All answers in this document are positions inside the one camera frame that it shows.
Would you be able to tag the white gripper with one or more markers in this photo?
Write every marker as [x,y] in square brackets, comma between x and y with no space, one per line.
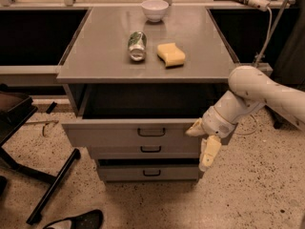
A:
[215,123]

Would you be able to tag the grey top drawer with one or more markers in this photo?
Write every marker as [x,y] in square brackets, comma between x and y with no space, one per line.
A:
[123,132]

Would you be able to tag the grey drawer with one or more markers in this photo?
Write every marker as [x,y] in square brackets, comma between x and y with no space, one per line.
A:
[123,132]
[149,173]
[144,152]

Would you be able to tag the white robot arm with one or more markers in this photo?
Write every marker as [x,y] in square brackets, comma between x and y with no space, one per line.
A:
[249,90]

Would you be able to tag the grey bottom drawer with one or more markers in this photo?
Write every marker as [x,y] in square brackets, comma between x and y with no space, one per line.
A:
[149,173]

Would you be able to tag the grey middle drawer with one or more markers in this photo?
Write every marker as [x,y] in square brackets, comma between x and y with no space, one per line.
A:
[144,152]

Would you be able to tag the yellow sponge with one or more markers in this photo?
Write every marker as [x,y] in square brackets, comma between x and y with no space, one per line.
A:
[171,54]

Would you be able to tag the grey cabinet body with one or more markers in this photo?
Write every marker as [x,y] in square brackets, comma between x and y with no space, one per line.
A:
[137,86]

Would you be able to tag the crushed green soda can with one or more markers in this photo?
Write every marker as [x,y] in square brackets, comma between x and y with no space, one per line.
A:
[137,46]

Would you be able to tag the black shoe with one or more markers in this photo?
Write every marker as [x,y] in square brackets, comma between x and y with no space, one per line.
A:
[90,220]

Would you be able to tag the white ceramic bowl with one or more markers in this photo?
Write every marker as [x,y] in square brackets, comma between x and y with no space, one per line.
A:
[154,10]

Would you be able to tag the black top drawer handle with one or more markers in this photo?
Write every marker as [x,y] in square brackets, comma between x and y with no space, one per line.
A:
[151,132]

